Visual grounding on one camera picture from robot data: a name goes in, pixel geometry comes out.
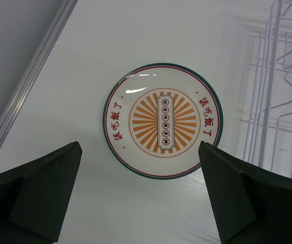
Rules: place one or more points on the orange sunburst plate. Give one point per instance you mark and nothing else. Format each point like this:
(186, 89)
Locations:
(155, 118)

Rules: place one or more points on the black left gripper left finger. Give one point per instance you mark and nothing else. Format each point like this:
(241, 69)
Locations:
(34, 197)

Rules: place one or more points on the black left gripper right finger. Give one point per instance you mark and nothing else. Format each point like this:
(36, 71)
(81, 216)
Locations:
(250, 204)

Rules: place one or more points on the white wire dish rack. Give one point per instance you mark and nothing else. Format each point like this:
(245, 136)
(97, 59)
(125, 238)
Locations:
(268, 142)

